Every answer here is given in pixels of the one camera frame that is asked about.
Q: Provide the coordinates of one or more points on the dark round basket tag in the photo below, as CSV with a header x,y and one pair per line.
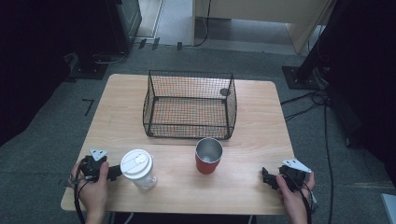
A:
x,y
224,92

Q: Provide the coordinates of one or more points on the black stand base plate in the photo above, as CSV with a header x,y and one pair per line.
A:
x,y
299,77
88,70

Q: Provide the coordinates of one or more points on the white flat object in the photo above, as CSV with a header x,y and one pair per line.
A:
x,y
390,208

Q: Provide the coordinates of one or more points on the short black tape strip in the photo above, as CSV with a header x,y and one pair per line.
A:
x,y
179,46
142,43
155,43

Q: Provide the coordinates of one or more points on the black cabinet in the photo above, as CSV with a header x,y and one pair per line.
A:
x,y
127,21

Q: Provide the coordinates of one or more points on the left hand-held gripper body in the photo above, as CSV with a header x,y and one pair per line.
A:
x,y
93,166

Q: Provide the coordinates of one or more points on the person's right hand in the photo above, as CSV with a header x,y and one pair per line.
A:
x,y
295,200

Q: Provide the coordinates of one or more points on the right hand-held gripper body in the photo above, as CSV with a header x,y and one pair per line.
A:
x,y
294,177

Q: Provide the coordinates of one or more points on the person's left hand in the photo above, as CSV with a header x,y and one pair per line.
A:
x,y
93,194

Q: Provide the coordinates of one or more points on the clear cup with white lid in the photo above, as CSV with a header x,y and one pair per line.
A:
x,y
137,165

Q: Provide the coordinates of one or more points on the red metal cup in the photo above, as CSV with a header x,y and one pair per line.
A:
x,y
207,165

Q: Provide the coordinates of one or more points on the beige cabinet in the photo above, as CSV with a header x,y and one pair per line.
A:
x,y
264,7

